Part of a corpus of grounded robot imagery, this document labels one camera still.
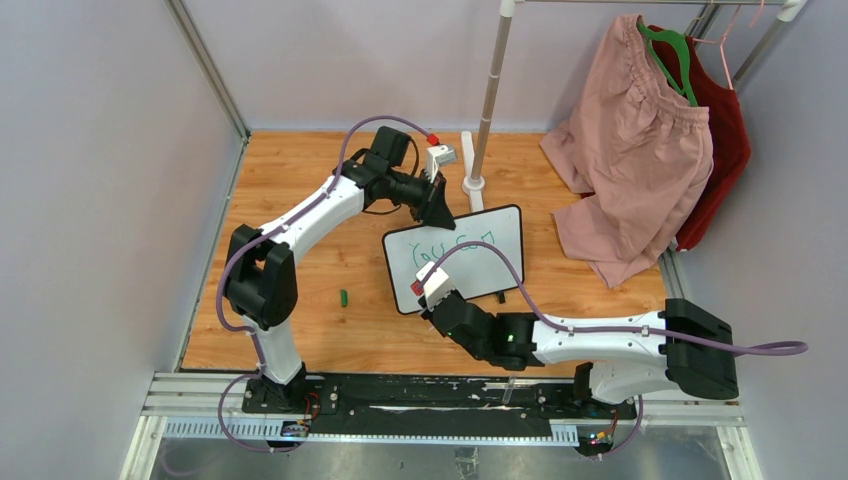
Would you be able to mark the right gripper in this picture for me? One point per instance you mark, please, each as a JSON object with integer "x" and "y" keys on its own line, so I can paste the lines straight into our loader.
{"x": 429, "y": 314}

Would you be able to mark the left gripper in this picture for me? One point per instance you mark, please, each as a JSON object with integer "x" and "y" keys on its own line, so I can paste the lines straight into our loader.
{"x": 437, "y": 213}

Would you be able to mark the white whiteboard black frame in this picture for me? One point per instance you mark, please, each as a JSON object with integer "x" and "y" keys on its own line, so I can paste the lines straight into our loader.
{"x": 476, "y": 271}

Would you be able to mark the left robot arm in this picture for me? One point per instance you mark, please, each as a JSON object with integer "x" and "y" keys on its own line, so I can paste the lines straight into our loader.
{"x": 258, "y": 290}

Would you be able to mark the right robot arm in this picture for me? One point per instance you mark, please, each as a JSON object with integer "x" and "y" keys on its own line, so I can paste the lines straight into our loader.
{"x": 618, "y": 358}

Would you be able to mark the white rack foot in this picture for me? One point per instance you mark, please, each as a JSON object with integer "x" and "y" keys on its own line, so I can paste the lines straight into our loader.
{"x": 471, "y": 186}

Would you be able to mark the clear plastic tube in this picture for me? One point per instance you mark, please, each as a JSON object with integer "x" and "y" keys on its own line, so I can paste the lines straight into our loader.
{"x": 510, "y": 387}

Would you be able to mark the pink shorts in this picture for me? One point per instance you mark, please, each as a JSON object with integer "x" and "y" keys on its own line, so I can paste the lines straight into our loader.
{"x": 638, "y": 154}

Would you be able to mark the clothes rack pole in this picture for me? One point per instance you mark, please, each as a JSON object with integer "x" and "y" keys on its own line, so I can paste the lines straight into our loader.
{"x": 506, "y": 12}

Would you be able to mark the red garment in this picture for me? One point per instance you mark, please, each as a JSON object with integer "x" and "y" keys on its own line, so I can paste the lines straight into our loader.
{"x": 719, "y": 152}

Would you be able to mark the pink hanger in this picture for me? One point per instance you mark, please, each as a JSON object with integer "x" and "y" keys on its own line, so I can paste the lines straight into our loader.
{"x": 703, "y": 25}

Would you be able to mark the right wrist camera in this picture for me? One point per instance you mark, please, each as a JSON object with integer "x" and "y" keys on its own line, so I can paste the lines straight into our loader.
{"x": 431, "y": 285}

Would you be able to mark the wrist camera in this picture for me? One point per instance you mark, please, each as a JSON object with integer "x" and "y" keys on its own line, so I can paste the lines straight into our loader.
{"x": 437, "y": 157}
{"x": 431, "y": 285}

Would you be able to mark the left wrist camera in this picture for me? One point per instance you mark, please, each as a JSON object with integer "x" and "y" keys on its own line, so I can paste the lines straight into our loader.
{"x": 437, "y": 157}

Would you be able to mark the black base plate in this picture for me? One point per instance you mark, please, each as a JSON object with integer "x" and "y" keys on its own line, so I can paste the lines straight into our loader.
{"x": 408, "y": 405}

